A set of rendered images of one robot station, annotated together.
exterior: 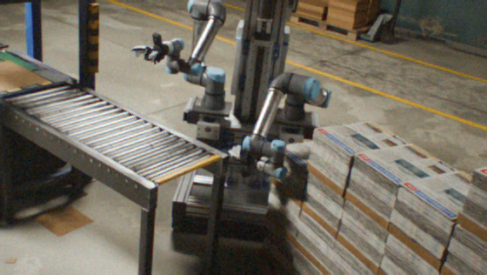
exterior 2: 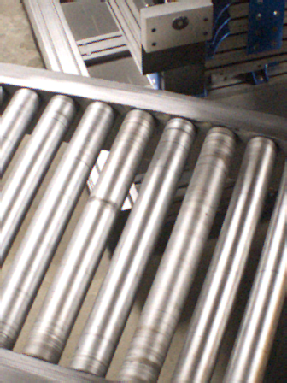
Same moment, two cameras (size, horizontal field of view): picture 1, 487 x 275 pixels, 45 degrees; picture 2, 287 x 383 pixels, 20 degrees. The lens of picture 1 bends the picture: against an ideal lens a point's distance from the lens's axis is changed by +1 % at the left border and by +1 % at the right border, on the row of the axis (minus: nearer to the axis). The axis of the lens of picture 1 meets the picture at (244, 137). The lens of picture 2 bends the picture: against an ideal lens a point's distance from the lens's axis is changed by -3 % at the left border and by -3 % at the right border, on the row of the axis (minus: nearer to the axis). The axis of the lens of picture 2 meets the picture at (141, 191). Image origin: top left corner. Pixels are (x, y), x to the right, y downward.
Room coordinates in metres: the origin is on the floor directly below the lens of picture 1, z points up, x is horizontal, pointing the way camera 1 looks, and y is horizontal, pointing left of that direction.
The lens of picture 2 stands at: (2.08, 0.64, 1.70)
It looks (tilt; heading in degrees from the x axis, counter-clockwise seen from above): 51 degrees down; 343
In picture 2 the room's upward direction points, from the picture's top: 3 degrees counter-clockwise
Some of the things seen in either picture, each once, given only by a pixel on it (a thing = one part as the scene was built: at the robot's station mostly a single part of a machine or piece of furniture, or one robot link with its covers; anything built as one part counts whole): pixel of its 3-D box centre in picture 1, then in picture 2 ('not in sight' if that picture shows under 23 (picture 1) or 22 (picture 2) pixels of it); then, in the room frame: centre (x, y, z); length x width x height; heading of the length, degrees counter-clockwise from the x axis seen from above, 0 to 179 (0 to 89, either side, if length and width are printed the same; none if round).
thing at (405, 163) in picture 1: (406, 163); not in sight; (2.37, -0.72, 1.06); 0.37 x 0.29 x 0.01; 123
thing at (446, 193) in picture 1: (457, 193); not in sight; (2.14, -0.88, 1.06); 0.37 x 0.28 x 0.01; 123
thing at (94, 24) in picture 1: (93, 38); not in sight; (3.67, 1.04, 1.05); 0.05 x 0.05 x 0.45; 54
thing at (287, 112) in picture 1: (294, 109); not in sight; (3.36, -0.28, 0.87); 0.15 x 0.15 x 0.10
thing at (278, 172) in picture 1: (275, 169); not in sight; (2.68, -0.18, 0.79); 0.11 x 0.08 x 0.09; 54
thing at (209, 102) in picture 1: (213, 98); not in sight; (3.37, 0.22, 0.87); 0.15 x 0.15 x 0.10
